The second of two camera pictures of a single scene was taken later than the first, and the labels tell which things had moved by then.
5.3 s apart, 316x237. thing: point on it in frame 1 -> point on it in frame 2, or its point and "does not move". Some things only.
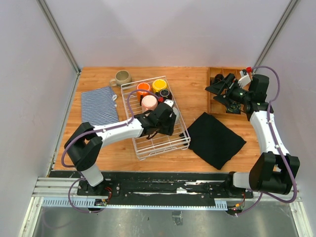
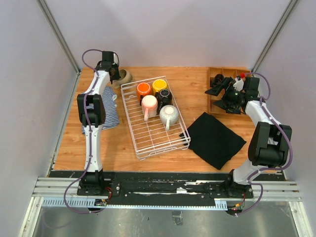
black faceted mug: [166, 94] does not move
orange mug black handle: [140, 94] does not move
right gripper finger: [224, 98] -> [222, 104]
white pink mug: [148, 102] does not move
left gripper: [169, 130] -> [117, 76]
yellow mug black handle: [159, 84] does not move
